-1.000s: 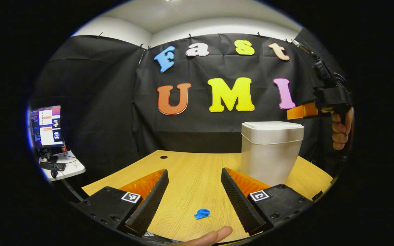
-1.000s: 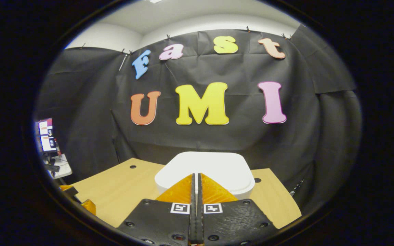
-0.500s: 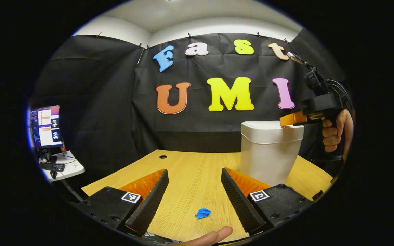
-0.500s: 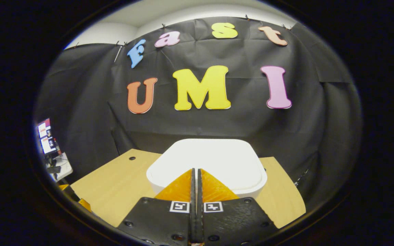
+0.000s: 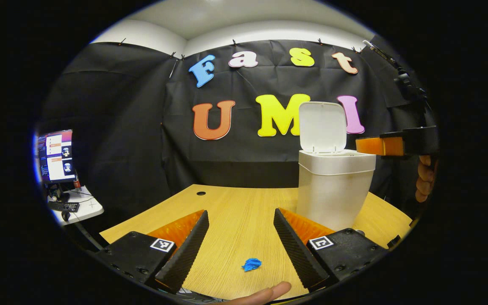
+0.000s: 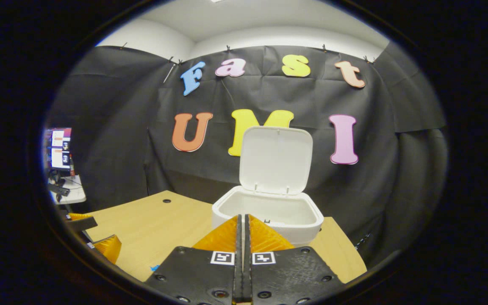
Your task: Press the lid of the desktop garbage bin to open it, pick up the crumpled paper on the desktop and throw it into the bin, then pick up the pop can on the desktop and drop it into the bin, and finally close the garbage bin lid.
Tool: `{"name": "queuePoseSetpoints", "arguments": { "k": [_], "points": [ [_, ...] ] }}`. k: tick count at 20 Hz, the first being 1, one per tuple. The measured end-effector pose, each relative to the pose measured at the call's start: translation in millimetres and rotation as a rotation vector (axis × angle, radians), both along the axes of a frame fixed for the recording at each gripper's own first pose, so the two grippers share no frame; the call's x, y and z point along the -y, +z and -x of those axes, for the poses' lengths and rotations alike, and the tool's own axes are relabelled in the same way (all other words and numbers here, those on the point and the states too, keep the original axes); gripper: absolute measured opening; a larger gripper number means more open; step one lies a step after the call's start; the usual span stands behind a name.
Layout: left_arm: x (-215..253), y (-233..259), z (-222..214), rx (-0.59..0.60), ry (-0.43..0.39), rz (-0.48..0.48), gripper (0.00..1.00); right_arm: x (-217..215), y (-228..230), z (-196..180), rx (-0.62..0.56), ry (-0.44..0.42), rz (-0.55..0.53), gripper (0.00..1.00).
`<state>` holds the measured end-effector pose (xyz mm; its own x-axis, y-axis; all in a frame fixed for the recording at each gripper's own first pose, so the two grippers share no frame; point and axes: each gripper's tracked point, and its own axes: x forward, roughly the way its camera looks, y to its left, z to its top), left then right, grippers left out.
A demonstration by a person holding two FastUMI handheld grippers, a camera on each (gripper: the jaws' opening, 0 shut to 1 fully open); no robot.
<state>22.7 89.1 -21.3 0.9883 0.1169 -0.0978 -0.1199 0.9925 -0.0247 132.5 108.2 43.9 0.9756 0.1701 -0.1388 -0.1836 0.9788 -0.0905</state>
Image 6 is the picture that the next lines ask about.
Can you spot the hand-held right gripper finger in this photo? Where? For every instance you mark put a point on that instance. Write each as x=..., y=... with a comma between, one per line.
x=247, y=271
x=239, y=271

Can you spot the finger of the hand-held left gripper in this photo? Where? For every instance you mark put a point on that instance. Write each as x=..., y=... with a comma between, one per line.
x=81, y=223
x=110, y=248

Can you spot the white desktop garbage bin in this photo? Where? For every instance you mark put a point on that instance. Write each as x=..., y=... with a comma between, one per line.
x=275, y=161

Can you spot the white side table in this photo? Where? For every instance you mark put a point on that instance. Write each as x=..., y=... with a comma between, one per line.
x=74, y=190

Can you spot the small black device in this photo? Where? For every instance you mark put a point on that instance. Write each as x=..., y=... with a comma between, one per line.
x=59, y=190

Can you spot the computer monitor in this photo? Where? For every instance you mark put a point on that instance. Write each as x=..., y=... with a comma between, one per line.
x=60, y=150

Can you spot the black backdrop cloth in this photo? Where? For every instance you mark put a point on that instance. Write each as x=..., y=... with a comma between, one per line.
x=117, y=127

